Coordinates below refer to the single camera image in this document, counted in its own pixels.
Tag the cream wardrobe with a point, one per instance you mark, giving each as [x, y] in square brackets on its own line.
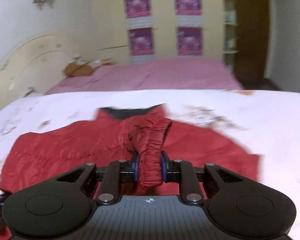
[111, 29]

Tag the top right purple poster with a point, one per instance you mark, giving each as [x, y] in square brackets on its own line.
[188, 7]

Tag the brown wooden door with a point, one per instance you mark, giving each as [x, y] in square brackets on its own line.
[252, 38]

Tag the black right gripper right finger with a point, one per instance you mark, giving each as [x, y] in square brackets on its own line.
[171, 169]

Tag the pink checked bed cover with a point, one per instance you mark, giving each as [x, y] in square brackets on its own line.
[175, 73]

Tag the top left purple poster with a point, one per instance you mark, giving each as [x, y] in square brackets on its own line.
[137, 8]

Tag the purple poster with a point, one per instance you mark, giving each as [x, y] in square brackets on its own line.
[137, 8]
[141, 41]
[189, 41]
[188, 7]

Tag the red padded jacket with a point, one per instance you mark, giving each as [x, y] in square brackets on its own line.
[36, 157]

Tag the cream curved headboard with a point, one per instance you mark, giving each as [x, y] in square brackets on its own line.
[35, 67]

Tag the bottom right purple poster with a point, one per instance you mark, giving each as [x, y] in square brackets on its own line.
[189, 41]

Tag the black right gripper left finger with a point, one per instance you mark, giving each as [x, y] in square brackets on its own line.
[129, 169]

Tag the white floral bed sheet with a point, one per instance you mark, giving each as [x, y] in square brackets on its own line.
[263, 122]

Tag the bottom left purple poster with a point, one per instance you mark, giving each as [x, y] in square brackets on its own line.
[141, 41]

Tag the cream corner shelf unit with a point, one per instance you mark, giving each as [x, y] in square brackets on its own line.
[230, 37]

